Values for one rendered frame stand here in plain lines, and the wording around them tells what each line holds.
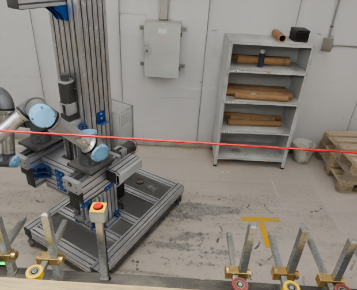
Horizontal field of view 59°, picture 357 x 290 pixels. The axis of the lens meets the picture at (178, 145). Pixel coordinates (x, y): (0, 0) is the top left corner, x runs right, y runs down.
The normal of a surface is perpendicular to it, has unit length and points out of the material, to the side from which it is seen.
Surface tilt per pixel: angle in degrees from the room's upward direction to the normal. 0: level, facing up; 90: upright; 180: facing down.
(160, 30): 90
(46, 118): 84
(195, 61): 90
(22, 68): 90
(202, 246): 0
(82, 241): 0
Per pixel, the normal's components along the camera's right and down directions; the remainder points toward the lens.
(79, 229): 0.05, -0.86
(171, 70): 0.00, 0.50
